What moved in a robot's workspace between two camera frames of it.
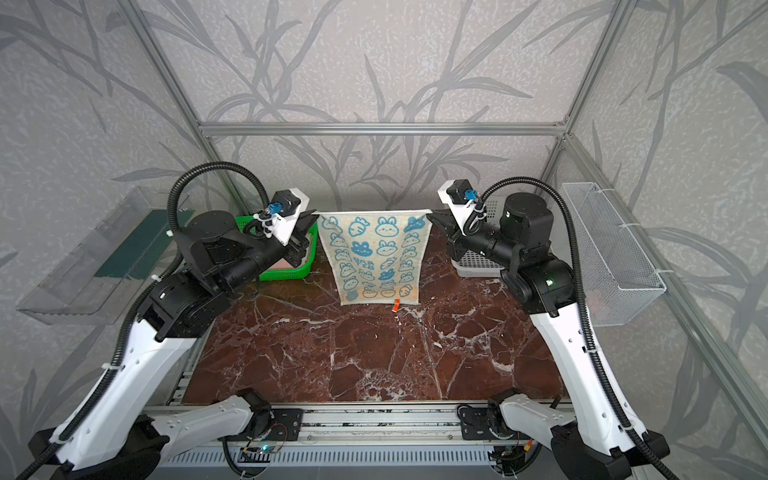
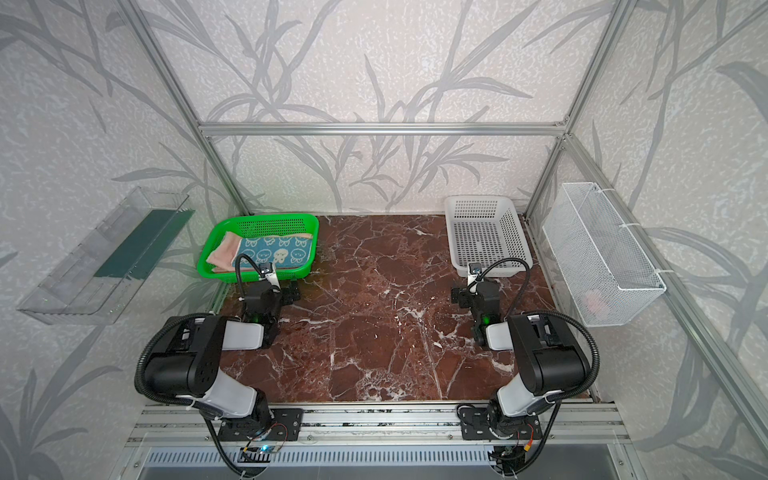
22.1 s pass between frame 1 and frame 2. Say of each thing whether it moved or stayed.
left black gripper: moved
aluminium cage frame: stayed
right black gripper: moved
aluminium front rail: stayed
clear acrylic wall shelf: stayed
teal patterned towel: moved
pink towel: moved
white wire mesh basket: stayed
